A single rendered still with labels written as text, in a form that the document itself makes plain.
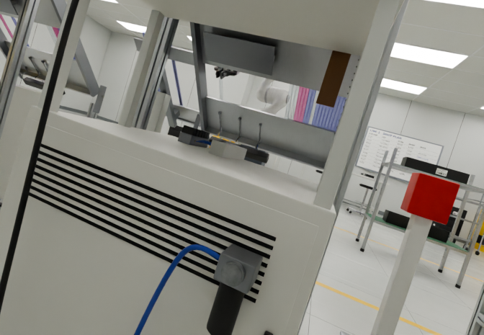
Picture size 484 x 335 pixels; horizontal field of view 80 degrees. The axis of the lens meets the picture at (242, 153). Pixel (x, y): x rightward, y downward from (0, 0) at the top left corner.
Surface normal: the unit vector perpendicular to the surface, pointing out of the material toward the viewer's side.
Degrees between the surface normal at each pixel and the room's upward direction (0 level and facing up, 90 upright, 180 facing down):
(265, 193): 90
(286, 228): 90
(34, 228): 90
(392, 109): 90
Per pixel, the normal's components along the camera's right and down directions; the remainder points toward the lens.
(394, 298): -0.27, -0.05
